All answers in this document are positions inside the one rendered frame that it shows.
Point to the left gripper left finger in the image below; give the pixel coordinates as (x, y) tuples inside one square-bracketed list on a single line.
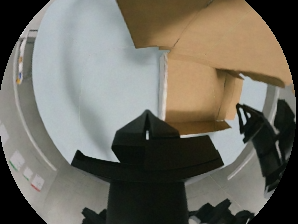
[(135, 129)]

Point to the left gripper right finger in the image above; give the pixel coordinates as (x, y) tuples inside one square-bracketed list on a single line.
[(158, 129)]

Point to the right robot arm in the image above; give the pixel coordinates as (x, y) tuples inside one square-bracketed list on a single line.
[(269, 163)]

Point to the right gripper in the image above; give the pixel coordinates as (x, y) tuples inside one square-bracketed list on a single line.
[(252, 126)]

